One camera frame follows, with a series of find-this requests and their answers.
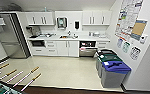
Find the stainless steel dishwasher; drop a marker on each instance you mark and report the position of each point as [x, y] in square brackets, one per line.
[88, 50]

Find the white two-door sink cabinet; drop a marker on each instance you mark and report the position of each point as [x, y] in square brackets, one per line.
[67, 49]

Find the chrome faucet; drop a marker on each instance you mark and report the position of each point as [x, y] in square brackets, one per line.
[69, 33]

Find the white drawer cabinet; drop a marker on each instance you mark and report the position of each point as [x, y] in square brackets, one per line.
[103, 44]
[51, 48]

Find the steel paper towel dispenser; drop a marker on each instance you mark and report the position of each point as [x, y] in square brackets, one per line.
[61, 23]

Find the dish rack with items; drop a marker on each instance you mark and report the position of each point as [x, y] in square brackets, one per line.
[47, 35]

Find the blue recycling bin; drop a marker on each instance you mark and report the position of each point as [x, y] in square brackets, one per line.
[106, 52]

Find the grey bin green lid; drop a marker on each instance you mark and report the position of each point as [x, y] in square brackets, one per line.
[110, 58]

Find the white microwave cabinet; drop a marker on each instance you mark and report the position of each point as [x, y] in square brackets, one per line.
[37, 50]

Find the black built-in microwave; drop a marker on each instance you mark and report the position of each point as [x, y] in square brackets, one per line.
[37, 43]

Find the small blue white poster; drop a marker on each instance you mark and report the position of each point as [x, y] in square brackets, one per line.
[119, 42]

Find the pale blue bottle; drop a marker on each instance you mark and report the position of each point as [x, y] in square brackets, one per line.
[46, 9]

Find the small green white poster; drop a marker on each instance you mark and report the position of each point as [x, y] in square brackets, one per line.
[126, 47]

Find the small black white poster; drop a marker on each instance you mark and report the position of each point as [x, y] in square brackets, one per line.
[135, 53]

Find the stainless steel refrigerator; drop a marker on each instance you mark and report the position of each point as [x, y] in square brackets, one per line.
[11, 36]

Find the grey bundle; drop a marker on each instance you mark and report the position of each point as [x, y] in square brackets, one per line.
[11, 6]

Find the white paper notice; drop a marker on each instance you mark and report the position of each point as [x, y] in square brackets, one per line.
[0, 21]

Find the white wall cabinet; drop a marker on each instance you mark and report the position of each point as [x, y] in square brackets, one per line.
[97, 17]

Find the large colourful wall poster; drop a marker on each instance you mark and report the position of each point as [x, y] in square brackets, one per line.
[128, 18]

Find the white wall thermostat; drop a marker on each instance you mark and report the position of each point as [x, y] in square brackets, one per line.
[143, 38]

